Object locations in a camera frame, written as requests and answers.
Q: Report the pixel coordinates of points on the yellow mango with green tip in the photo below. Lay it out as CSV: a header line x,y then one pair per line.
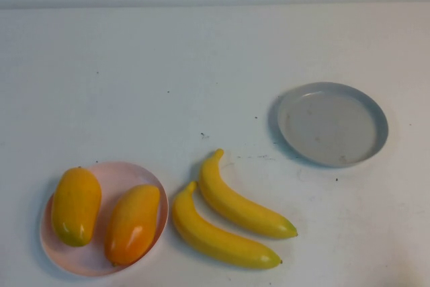
x,y
76,206

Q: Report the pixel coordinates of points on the yellow plastic banana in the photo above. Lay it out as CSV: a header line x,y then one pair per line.
x,y
242,206
215,236

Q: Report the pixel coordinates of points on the orange blushed mango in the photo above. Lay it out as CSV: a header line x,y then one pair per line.
x,y
132,226

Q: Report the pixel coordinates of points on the grey round plate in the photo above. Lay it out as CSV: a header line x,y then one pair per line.
x,y
332,125

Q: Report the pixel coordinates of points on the pink round plate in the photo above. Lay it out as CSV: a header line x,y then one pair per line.
x,y
107,176

